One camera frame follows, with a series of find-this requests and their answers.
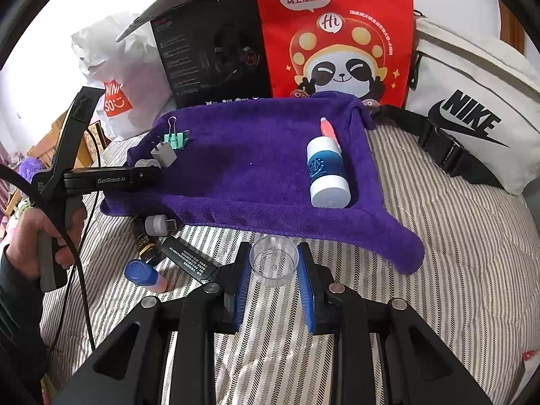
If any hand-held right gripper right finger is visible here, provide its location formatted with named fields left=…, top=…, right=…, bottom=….
left=297, top=240, right=494, bottom=405

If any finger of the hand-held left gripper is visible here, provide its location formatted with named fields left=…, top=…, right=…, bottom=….
left=131, top=167, right=163, bottom=191

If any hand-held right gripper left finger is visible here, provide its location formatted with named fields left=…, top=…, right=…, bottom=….
left=55, top=242, right=254, bottom=405

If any clear plastic cup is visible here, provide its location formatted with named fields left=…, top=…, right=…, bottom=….
left=249, top=235, right=301, bottom=286

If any white charger plug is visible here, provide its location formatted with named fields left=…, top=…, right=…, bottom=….
left=151, top=142, right=178, bottom=168

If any mint green binder clip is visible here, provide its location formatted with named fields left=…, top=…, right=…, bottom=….
left=162, top=116, right=192, bottom=152

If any small white cap bottle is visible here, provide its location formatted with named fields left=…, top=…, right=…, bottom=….
left=144, top=215, right=182, bottom=237

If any black rectangular tube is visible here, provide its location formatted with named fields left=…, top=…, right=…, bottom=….
left=160, top=236, right=220, bottom=280

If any dark brown gold-labelled bottle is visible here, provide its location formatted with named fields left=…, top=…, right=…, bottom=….
left=130, top=216, right=160, bottom=261

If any blue-capped pink bottle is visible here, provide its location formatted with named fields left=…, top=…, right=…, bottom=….
left=124, top=259, right=168, bottom=293

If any white bottle with blue label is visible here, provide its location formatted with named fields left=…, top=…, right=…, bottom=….
left=306, top=136, right=351, bottom=209

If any purple towel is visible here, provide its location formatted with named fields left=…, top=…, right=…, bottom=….
left=99, top=92, right=425, bottom=275

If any pink tube with white cap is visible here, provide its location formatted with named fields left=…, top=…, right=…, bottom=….
left=319, top=117, right=343, bottom=155

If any person's left forearm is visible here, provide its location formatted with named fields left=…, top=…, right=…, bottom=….
left=0, top=245, right=50, bottom=405

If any person's left hand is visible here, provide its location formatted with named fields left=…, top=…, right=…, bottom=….
left=4, top=208, right=76, bottom=279

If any purple fluffy object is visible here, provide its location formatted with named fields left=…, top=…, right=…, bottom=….
left=17, top=157, right=41, bottom=183

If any white plastic shopping bag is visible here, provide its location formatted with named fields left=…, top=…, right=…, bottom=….
left=71, top=10, right=178, bottom=141

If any grey striped bed quilt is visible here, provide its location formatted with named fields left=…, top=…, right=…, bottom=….
left=40, top=127, right=537, bottom=405

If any black headset box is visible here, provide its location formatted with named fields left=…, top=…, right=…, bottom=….
left=150, top=0, right=273, bottom=109

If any white waist bag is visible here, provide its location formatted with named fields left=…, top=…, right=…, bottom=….
left=371, top=8, right=540, bottom=197

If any red paper bag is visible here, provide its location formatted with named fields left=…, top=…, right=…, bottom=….
left=252, top=0, right=414, bottom=109

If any wooden headboard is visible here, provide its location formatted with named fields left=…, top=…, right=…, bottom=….
left=499, top=0, right=528, bottom=58

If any black cable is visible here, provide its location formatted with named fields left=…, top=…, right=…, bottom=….
left=0, top=124, right=104, bottom=352

